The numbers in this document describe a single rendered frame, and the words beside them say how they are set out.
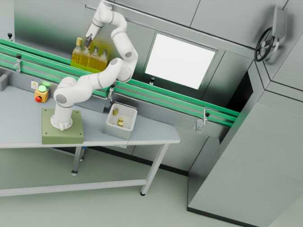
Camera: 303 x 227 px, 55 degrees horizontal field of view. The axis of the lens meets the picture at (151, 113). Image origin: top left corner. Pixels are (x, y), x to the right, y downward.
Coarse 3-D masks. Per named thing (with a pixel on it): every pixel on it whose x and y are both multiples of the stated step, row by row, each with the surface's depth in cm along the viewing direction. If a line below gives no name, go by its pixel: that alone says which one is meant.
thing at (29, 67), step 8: (0, 56) 182; (8, 56) 182; (8, 64) 185; (24, 64) 184; (32, 64) 183; (32, 72) 187; (40, 72) 186; (48, 72) 185; (56, 72) 184; (56, 80) 188; (104, 88) 188
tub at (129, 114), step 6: (114, 108) 197; (120, 108) 197; (126, 108) 197; (132, 108) 197; (120, 114) 200; (126, 114) 200; (132, 114) 199; (108, 120) 182; (114, 120) 194; (126, 120) 197; (132, 120) 195; (114, 126) 180; (126, 126) 193; (132, 126) 184
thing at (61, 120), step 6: (60, 108) 160; (66, 108) 161; (72, 108) 164; (54, 114) 168; (60, 114) 163; (66, 114) 164; (54, 120) 168; (60, 120) 166; (66, 120) 167; (72, 120) 175; (54, 126) 168; (60, 126) 166; (66, 126) 167
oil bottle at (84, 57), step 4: (84, 52) 186; (88, 52) 187; (84, 56) 187; (88, 56) 187; (80, 60) 190; (84, 60) 189; (88, 60) 189; (80, 64) 191; (84, 64) 191; (80, 68) 193; (84, 68) 193
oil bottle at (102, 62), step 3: (99, 57) 188; (102, 57) 187; (99, 60) 188; (102, 60) 187; (105, 60) 188; (99, 63) 189; (102, 63) 188; (105, 63) 188; (99, 66) 190; (102, 66) 190; (105, 66) 190; (96, 69) 192; (99, 69) 192; (102, 69) 191; (96, 72) 193; (99, 72) 193
